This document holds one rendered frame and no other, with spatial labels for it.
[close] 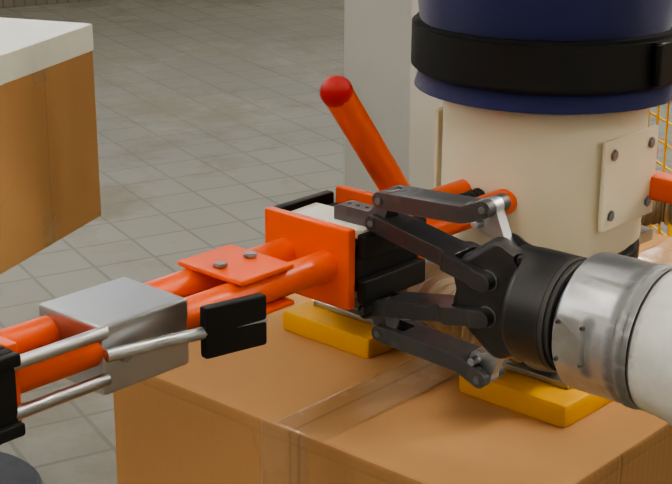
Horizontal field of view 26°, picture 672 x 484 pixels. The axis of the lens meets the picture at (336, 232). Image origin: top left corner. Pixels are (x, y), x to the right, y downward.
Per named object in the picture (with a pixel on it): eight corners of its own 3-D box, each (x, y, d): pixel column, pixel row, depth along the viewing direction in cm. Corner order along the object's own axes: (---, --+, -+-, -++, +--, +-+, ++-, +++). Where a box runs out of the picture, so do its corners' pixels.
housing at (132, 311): (124, 337, 96) (121, 273, 95) (194, 365, 92) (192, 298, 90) (37, 368, 91) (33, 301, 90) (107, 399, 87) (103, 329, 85)
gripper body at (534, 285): (552, 269, 88) (430, 238, 94) (546, 397, 91) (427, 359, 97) (615, 239, 94) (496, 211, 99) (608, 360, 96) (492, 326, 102)
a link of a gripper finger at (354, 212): (389, 234, 100) (389, 192, 99) (333, 219, 103) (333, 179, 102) (402, 228, 101) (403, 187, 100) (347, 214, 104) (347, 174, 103)
